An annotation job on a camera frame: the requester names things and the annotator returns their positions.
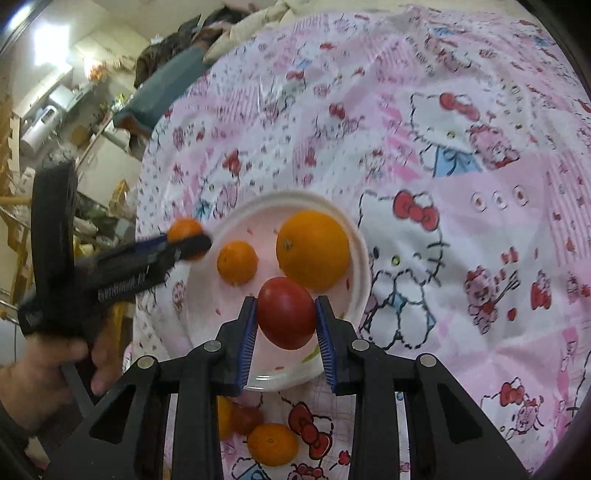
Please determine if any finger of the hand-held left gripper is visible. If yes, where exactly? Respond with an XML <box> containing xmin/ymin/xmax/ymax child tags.
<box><xmin>134</xmin><ymin>232</ymin><xmax>214</xmax><ymax>280</ymax></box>

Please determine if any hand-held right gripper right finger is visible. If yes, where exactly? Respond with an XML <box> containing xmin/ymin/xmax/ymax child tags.
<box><xmin>314</xmin><ymin>295</ymin><xmax>532</xmax><ymax>480</ymax></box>

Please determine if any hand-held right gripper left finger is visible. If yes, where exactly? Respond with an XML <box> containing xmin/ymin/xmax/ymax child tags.
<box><xmin>44</xmin><ymin>296</ymin><xmax>259</xmax><ymax>480</ymax></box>

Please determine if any small tangerine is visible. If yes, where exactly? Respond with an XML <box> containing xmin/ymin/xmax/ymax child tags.
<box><xmin>217</xmin><ymin>241</ymin><xmax>259</xmax><ymax>285</ymax></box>
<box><xmin>217</xmin><ymin>396</ymin><xmax>234</xmax><ymax>440</ymax></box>
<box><xmin>167</xmin><ymin>218</ymin><xmax>206</xmax><ymax>262</ymax></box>

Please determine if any white plate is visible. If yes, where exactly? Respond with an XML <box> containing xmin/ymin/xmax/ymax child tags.
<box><xmin>184</xmin><ymin>191</ymin><xmax>373</xmax><ymax>394</ymax></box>

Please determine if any person's left hand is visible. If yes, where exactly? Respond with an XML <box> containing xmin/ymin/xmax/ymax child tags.
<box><xmin>0</xmin><ymin>318</ymin><xmax>126</xmax><ymax>437</ymax></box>

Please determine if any small red tomato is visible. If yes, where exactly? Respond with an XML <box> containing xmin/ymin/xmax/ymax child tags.
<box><xmin>231</xmin><ymin>403</ymin><xmax>265</xmax><ymax>436</ymax></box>

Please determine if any large orange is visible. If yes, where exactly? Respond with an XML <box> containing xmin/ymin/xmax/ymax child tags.
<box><xmin>276</xmin><ymin>210</ymin><xmax>351</xmax><ymax>292</ymax></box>

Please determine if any medium orange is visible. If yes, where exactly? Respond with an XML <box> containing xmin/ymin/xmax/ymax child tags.
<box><xmin>247</xmin><ymin>423</ymin><xmax>300</xmax><ymax>467</ymax></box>

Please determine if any wooden shelf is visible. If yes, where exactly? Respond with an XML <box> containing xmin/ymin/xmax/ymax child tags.
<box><xmin>0</xmin><ymin>92</ymin><xmax>31</xmax><ymax>301</ymax></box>

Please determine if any white cylindrical appliance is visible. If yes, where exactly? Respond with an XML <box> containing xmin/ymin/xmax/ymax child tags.
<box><xmin>20</xmin><ymin>104</ymin><xmax>62</xmax><ymax>154</ymax></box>

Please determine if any cream cloth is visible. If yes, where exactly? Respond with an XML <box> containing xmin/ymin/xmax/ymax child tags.
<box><xmin>203</xmin><ymin>0</ymin><xmax>303</xmax><ymax>65</ymax></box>

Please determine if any pink printed tablecloth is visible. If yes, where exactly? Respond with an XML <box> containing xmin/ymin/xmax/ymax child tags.
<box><xmin>130</xmin><ymin>4</ymin><xmax>591</xmax><ymax>480</ymax></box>

